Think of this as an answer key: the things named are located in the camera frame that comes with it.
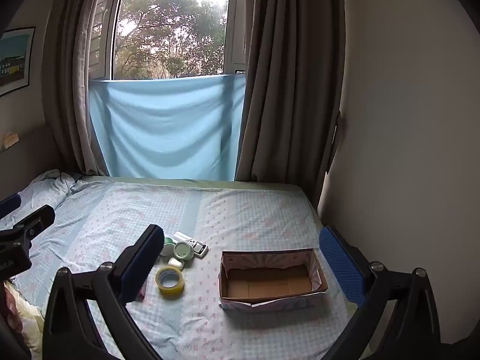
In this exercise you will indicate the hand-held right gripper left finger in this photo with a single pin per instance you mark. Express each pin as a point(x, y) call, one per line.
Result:
point(144, 258)

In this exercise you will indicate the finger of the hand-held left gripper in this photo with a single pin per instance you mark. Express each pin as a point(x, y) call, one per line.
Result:
point(37, 219)
point(9, 204)

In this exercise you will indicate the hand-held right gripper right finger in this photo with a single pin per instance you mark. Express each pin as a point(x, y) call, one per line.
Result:
point(343, 266)

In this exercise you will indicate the jar with black lid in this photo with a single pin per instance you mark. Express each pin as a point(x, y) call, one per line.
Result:
point(167, 251)

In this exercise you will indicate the red box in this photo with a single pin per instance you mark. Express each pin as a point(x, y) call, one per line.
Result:
point(141, 291)

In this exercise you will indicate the yellowish clear tape roll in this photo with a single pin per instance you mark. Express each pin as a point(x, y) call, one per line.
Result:
point(170, 283)

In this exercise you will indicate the jar with pale green lid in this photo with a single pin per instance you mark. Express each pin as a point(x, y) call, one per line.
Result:
point(183, 251)

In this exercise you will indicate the cardboard box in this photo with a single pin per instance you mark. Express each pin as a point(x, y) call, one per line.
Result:
point(270, 285)

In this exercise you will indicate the white earbuds case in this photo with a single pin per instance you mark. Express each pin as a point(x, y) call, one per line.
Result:
point(175, 263)

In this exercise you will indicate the crumpled light blue quilt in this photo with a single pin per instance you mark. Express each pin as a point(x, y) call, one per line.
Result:
point(56, 182)

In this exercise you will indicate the white remote control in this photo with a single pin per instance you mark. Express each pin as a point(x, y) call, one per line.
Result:
point(197, 249)

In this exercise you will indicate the small tan object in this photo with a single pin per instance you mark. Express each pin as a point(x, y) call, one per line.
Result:
point(11, 138)

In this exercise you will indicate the pale yellow cloth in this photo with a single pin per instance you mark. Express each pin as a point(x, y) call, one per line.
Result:
point(32, 322)

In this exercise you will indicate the light blue hanging cloth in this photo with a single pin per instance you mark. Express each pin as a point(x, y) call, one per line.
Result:
point(165, 127)

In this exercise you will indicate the grey-brown curtain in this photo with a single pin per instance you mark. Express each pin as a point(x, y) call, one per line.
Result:
point(292, 82)
point(71, 82)

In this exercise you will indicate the window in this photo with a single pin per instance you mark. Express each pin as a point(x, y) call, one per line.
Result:
point(172, 26)

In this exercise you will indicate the framed wall poster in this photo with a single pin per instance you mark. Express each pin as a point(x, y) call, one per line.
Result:
point(15, 60)

